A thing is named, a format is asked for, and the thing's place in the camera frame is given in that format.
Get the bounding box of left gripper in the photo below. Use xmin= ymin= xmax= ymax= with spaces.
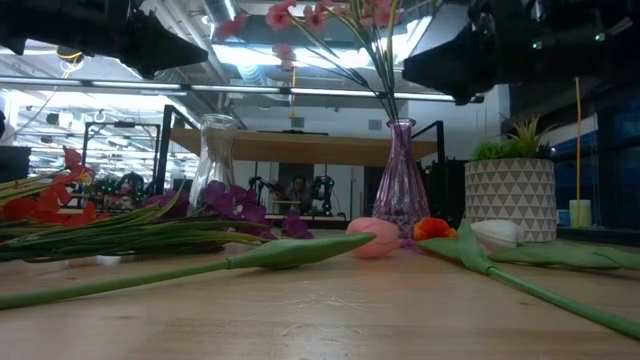
xmin=0 ymin=0 xmax=210 ymax=80

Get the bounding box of clear glass vase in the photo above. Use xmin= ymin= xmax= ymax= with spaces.
xmin=188 ymin=113 xmax=242 ymax=217

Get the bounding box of light green box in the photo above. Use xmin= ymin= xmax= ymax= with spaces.
xmin=568 ymin=199 xmax=593 ymax=229

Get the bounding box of pink blossom flower spray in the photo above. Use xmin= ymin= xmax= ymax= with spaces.
xmin=214 ymin=0 xmax=417 ymax=122

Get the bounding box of person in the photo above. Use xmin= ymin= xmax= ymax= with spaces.
xmin=286 ymin=174 xmax=315 ymax=215

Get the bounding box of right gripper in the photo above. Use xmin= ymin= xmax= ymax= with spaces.
xmin=402 ymin=0 xmax=640 ymax=106

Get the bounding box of wooden shelf board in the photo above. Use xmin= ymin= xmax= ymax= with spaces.
xmin=169 ymin=127 xmax=439 ymax=169

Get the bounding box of black metal shelf leg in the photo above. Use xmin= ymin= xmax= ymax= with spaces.
xmin=153 ymin=103 xmax=202 ymax=197
xmin=410 ymin=119 xmax=448 ymax=164

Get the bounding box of pink ribbed glass vase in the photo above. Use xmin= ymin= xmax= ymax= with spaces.
xmin=372 ymin=118 xmax=432 ymax=239

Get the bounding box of red artificial flower bunch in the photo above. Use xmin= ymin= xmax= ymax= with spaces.
xmin=0 ymin=146 xmax=110 ymax=227

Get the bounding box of pink artificial tulip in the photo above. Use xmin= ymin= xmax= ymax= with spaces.
xmin=0 ymin=216 xmax=402 ymax=311

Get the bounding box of orange artificial tulip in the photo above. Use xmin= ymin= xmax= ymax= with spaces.
xmin=413 ymin=216 xmax=640 ymax=342

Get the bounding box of overhead light bar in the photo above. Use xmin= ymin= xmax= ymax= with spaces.
xmin=0 ymin=74 xmax=485 ymax=104

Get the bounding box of succulent in triangle-patterned pot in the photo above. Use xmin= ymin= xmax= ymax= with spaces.
xmin=464 ymin=115 xmax=558 ymax=244

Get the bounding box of white artificial tulip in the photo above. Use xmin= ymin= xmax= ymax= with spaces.
xmin=470 ymin=219 xmax=640 ymax=272

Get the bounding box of purple artificial flower bunch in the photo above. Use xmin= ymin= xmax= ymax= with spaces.
xmin=0 ymin=178 xmax=316 ymax=264

